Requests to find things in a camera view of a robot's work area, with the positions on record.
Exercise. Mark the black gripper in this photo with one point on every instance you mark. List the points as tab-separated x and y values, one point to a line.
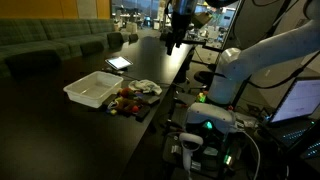
182	18

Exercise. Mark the white knitted towel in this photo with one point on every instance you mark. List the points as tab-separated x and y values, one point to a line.
145	86

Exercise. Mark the yellow plush toy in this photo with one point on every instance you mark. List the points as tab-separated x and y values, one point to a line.
118	100

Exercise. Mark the small blue block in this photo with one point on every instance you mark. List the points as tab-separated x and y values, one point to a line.
108	111

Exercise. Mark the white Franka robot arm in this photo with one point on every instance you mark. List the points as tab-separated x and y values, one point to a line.
276	50

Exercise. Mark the dark chair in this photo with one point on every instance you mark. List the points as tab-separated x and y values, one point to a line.
115	39
133	37

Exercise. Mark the black office chair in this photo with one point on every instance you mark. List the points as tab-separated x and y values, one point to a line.
204	77

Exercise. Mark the tablet with lit screen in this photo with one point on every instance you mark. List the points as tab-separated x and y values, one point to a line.
118	62

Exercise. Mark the small green yellow object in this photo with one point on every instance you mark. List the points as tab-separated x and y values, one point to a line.
201	97

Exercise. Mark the silver black tablet stand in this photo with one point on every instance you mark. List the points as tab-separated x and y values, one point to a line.
115	70

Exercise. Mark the white VR headset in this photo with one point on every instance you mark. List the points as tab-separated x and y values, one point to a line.
210	116

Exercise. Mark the small red knob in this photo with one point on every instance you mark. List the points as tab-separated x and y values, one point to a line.
230	107

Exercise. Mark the small yellow block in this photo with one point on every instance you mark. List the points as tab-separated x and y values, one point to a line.
113	112

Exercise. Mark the white plastic bin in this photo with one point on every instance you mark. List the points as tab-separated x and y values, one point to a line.
93	88

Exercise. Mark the white VR controller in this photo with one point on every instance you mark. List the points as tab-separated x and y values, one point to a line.
188	146

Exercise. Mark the green plaid sofa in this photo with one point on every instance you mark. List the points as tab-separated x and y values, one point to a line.
50	33

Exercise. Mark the open black laptop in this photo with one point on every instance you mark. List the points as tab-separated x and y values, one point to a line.
300	100

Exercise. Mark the black keyboard lit keys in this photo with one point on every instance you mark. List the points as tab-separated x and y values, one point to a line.
311	150

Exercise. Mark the black stereo camera on stand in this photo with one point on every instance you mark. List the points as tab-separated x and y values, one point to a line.
195	42

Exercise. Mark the white wall outlet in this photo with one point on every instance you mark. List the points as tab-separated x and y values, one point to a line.
267	72

